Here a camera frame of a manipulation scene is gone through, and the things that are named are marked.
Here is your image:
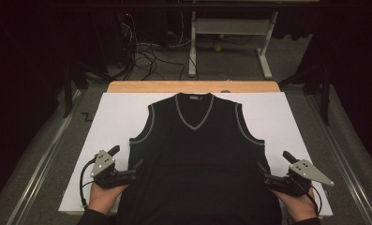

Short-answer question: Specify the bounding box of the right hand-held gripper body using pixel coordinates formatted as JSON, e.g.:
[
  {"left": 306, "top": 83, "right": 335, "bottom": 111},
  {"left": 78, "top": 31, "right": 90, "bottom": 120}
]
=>
[{"left": 262, "top": 150, "right": 335, "bottom": 198}]

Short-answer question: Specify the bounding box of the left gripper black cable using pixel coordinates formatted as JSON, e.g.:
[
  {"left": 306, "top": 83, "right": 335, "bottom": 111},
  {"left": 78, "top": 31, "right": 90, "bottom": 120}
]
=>
[{"left": 79, "top": 157, "right": 97, "bottom": 211}]

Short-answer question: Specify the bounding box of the tangle of floor cables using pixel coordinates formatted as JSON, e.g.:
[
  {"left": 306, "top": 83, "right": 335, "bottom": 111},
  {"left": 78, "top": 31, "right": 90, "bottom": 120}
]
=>
[{"left": 119, "top": 11, "right": 187, "bottom": 82}]

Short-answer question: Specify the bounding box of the white metal stand frame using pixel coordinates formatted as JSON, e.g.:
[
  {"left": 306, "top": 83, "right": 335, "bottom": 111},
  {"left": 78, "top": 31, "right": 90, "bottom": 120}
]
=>
[{"left": 187, "top": 10, "right": 280, "bottom": 81}]

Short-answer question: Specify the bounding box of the white table board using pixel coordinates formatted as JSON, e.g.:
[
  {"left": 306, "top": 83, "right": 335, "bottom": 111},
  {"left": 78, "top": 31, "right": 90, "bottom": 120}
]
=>
[{"left": 58, "top": 92, "right": 334, "bottom": 218}]

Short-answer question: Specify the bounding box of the black stand leg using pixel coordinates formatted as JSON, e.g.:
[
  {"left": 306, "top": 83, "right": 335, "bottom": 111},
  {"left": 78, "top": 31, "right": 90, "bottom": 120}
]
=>
[
  {"left": 278, "top": 62, "right": 332, "bottom": 127},
  {"left": 62, "top": 59, "right": 114, "bottom": 119}
]

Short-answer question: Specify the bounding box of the black knitted sleeveless vest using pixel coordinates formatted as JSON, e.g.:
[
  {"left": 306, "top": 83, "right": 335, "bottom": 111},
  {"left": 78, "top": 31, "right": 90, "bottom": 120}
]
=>
[{"left": 114, "top": 92, "right": 283, "bottom": 225}]

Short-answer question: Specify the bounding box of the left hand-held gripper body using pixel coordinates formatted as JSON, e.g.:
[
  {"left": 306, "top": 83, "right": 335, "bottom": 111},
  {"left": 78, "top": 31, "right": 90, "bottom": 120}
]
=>
[{"left": 89, "top": 144, "right": 138, "bottom": 189}]

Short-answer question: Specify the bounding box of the person's right hand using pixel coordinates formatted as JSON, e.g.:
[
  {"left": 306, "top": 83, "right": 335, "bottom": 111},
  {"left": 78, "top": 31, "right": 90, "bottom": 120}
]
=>
[{"left": 272, "top": 187, "right": 320, "bottom": 224}]

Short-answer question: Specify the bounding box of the metal floor rail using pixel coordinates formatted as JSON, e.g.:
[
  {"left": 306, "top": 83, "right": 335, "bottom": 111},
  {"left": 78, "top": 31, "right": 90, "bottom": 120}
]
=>
[
  {"left": 304, "top": 93, "right": 372, "bottom": 225},
  {"left": 6, "top": 88, "right": 83, "bottom": 225}
]

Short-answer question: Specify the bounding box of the person's left hand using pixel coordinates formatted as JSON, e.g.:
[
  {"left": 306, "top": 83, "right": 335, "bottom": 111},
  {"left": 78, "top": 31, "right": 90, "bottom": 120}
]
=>
[{"left": 87, "top": 182, "right": 129, "bottom": 217}]

